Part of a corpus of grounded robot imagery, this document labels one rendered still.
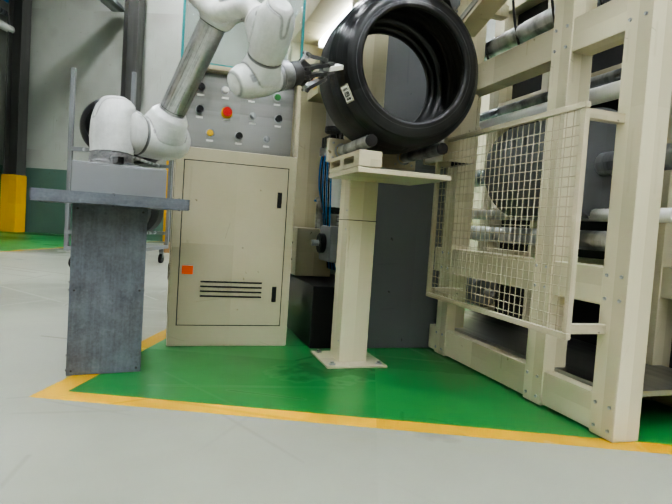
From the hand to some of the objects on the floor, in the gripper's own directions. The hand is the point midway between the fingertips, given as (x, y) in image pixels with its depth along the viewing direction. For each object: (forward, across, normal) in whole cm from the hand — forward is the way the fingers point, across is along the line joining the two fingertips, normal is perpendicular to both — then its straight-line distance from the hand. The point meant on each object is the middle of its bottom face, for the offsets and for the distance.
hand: (333, 67), depth 180 cm
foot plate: (+6, +124, +14) cm, 124 cm away
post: (+5, +124, +14) cm, 124 cm away
